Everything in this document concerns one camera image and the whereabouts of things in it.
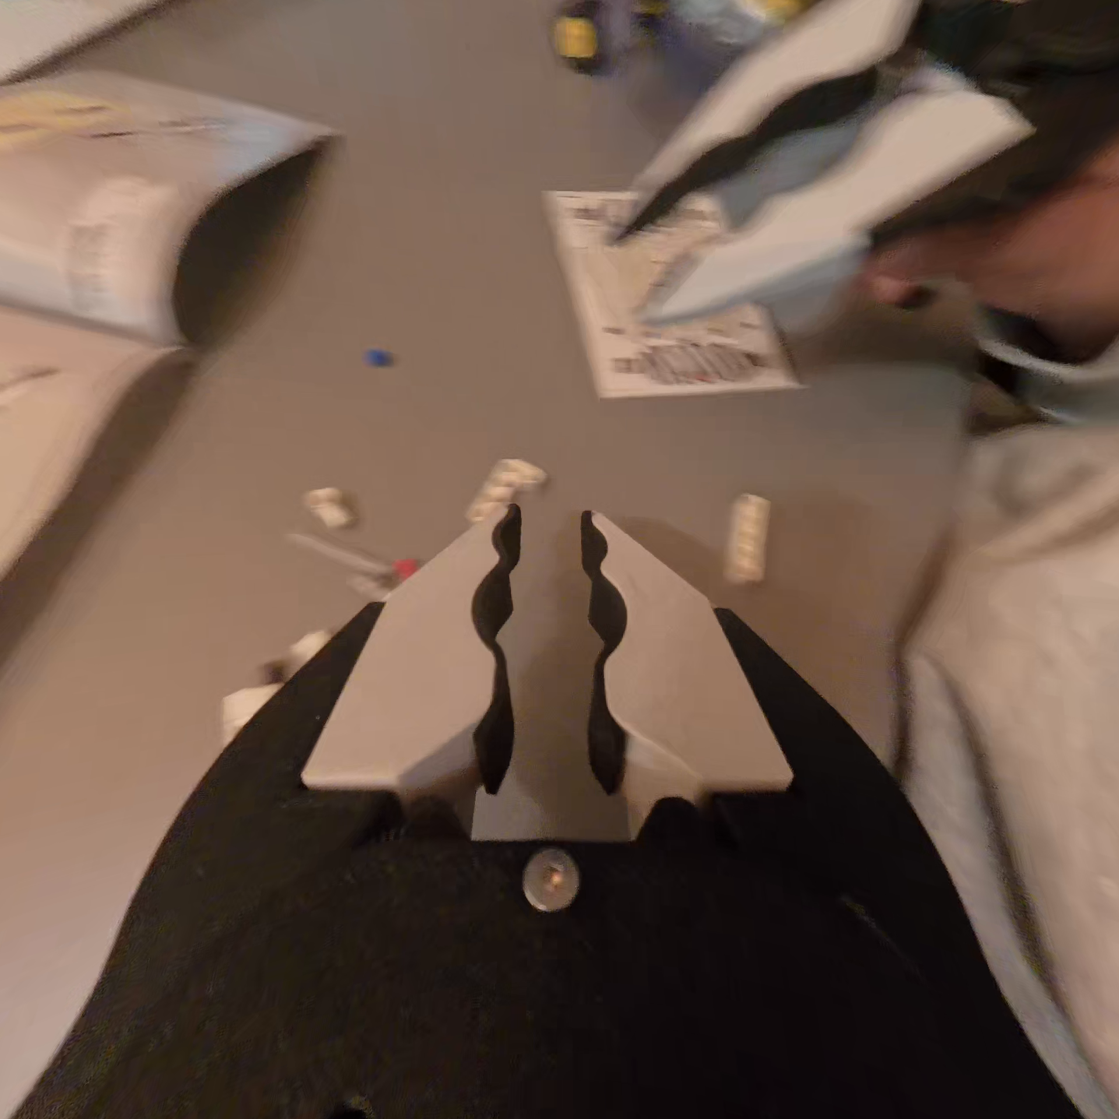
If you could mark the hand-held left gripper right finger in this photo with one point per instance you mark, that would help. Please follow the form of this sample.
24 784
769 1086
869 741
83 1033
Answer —
690 690

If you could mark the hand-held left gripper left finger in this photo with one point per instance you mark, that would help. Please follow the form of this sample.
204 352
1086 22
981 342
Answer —
411 690

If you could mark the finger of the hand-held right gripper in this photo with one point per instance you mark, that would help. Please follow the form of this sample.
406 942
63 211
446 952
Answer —
805 60
840 200

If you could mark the red lego piece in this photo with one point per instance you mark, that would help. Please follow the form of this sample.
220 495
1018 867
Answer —
405 570

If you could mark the long grey lego axle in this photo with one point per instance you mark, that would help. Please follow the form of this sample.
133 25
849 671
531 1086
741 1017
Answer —
341 555

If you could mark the thick white straight lego beam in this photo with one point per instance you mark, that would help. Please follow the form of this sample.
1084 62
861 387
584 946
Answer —
748 537

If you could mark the small white lego piece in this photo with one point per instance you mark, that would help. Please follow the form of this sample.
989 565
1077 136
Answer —
330 507

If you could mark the white L-shaped lego beam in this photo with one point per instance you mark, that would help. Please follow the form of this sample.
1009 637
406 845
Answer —
507 485

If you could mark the yellow lego vehicle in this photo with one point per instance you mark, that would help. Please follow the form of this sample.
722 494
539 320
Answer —
577 39

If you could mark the blue lego piece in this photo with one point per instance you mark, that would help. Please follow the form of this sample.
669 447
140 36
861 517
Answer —
378 358

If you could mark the person's right hand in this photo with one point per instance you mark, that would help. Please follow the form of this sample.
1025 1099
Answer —
1032 262

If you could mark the zebra sticker sheet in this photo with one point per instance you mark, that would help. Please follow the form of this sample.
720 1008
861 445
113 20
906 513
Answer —
612 288

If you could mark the open instruction booklet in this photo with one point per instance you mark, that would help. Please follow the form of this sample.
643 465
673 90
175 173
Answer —
88 218

